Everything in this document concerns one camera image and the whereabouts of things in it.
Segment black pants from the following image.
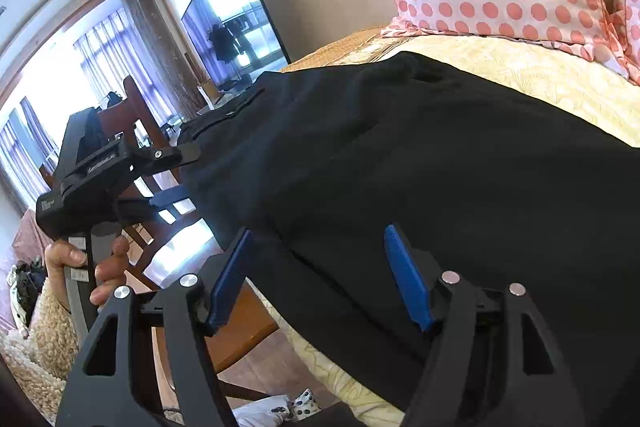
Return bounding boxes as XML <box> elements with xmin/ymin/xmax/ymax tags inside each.
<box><xmin>180</xmin><ymin>52</ymin><xmax>639</xmax><ymax>426</ymax></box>

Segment left hand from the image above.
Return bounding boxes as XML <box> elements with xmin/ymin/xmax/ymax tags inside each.
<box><xmin>44</xmin><ymin>236</ymin><xmax>129</xmax><ymax>311</ymax></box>

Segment wooden chair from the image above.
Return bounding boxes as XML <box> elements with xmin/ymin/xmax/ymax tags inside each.
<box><xmin>37</xmin><ymin>74</ymin><xmax>281</xmax><ymax>403</ymax></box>

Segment brown curtain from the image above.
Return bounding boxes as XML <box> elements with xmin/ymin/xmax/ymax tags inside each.
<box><xmin>122</xmin><ymin>0</ymin><xmax>204</xmax><ymax>120</ymax></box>

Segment fluffy beige sleeve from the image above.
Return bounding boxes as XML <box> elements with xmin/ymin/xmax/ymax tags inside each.
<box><xmin>1</xmin><ymin>277</ymin><xmax>78</xmax><ymax>425</ymax></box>

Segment yellow patterned bed sheet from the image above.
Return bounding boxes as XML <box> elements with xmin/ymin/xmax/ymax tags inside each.
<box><xmin>256</xmin><ymin>28</ymin><xmax>639</xmax><ymax>426</ymax></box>

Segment wall mounted television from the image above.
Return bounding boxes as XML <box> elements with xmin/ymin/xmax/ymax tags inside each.
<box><xmin>181</xmin><ymin>0</ymin><xmax>290</xmax><ymax>92</ymax></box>

